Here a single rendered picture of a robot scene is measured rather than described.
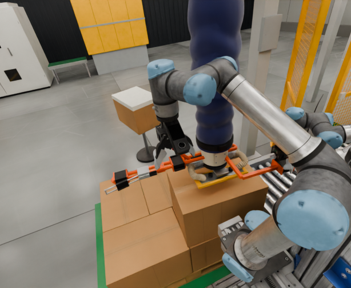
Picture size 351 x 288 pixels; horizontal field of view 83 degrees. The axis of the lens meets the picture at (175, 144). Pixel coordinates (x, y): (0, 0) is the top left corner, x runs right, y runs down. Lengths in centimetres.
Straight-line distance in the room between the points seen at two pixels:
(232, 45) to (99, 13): 733
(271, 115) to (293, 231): 27
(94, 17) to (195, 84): 769
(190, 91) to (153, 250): 135
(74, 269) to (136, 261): 97
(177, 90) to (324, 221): 40
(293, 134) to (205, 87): 25
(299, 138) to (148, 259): 133
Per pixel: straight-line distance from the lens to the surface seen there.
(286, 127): 57
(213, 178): 129
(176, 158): 126
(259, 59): 248
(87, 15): 809
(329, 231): 50
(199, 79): 48
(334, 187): 53
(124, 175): 122
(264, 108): 57
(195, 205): 132
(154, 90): 57
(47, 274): 261
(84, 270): 243
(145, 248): 168
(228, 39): 94
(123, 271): 166
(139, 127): 260
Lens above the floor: 201
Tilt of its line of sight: 36 degrees down
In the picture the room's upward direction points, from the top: 8 degrees counter-clockwise
